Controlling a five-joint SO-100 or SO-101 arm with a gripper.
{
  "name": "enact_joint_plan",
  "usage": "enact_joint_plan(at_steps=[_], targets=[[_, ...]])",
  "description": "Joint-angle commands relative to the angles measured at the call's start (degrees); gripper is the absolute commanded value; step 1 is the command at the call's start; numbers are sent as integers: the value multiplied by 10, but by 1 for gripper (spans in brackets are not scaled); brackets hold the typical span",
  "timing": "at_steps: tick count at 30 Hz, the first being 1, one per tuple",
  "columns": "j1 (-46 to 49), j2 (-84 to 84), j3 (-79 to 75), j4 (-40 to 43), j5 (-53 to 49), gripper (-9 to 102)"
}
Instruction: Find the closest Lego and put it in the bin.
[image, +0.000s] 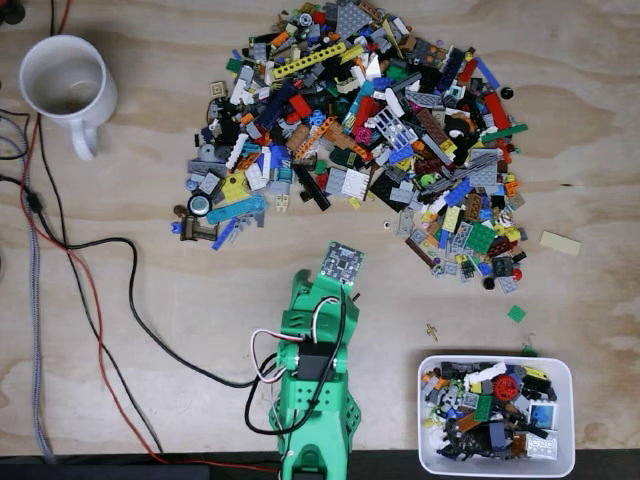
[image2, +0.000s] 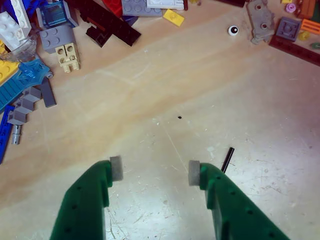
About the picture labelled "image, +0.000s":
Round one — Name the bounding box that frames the blue thin Lego bar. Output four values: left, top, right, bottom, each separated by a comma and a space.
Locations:
210, 217, 242, 253

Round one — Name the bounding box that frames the cyan long Lego plate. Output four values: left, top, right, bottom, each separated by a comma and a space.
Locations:
205, 195, 268, 227

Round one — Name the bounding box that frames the black long Lego piece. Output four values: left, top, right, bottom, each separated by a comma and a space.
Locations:
293, 161, 333, 212

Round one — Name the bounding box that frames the light grey Lego plate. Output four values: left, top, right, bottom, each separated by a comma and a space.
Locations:
326, 166, 372, 200

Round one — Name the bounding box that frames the brown long Lego plate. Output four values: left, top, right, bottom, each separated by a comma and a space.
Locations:
404, 235, 436, 269

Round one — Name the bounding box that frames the dark brown Lego piece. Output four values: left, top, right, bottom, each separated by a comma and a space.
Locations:
179, 214, 220, 243

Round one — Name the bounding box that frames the yellow Lego piece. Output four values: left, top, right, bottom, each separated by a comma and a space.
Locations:
221, 171, 252, 204

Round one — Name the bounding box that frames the black Lego plate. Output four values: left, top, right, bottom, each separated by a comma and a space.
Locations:
368, 169, 417, 214

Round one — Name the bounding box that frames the round black Lego wheel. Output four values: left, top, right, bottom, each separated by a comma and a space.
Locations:
187, 193, 213, 218

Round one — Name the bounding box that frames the orange Lego technic beam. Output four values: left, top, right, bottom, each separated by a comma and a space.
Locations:
294, 115, 338, 162

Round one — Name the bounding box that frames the green square Lego plate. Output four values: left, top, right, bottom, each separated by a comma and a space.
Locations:
466, 220, 499, 256

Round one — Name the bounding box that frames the short red Lego brick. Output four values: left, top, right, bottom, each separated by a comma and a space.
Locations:
287, 94, 314, 121

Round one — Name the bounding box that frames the red Lego gear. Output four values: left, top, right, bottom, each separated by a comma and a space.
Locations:
491, 374, 523, 402

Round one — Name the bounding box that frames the yellow Lego technic beam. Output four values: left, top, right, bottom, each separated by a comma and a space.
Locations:
271, 41, 348, 80

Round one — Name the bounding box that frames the green long Lego plate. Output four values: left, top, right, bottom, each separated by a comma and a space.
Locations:
480, 122, 530, 143

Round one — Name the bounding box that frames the tan Lego plate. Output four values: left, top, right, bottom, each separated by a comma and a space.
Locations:
539, 229, 584, 258

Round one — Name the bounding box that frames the long red Lego brick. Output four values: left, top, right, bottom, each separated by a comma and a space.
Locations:
483, 91, 513, 133

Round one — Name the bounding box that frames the blue printed Lego tile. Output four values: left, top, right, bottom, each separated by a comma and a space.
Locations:
527, 403, 558, 431

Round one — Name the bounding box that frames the white plastic bin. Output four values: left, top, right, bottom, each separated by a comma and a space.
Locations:
416, 354, 577, 477

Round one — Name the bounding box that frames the white Lego plate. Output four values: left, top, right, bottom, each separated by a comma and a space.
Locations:
525, 433, 559, 459

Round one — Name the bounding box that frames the grey Lego wedge plate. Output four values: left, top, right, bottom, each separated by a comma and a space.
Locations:
335, 0, 377, 39

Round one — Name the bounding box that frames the blue long Lego plate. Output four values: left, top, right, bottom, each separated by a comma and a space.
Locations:
474, 56, 502, 91

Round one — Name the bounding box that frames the white ceramic mug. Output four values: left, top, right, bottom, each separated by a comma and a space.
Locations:
18, 33, 119, 162

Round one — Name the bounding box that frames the black object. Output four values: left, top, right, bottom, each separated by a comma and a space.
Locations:
0, 0, 27, 27

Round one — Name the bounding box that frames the camera circuit board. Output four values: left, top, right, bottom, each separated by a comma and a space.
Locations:
318, 240, 367, 290

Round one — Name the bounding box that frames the servo wire bundle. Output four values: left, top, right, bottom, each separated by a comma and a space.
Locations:
243, 294, 351, 436

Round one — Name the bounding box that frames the thick black cable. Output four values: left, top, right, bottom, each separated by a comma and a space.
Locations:
0, 172, 261, 389

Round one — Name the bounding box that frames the red cable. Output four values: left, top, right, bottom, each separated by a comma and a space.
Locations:
18, 112, 284, 474

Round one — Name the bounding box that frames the thin black cable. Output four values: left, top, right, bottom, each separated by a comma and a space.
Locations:
34, 112, 166, 456

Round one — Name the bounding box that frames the grey braided cable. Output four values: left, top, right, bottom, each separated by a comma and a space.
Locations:
0, 107, 57, 464

